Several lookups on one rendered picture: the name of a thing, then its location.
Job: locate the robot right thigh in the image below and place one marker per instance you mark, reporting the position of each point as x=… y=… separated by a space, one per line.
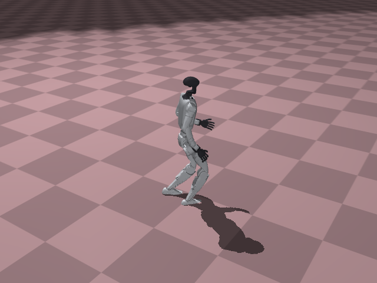
x=189 y=151

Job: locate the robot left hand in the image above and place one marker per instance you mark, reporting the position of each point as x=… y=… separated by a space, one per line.
x=205 y=123

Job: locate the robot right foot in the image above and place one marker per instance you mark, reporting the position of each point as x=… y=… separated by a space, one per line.
x=193 y=201

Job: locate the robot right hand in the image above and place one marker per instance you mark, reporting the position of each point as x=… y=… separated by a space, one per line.
x=202 y=153

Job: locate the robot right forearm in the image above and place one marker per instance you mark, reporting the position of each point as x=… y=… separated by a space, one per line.
x=190 y=140

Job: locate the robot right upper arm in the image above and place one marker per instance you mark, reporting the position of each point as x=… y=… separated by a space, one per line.
x=190 y=111

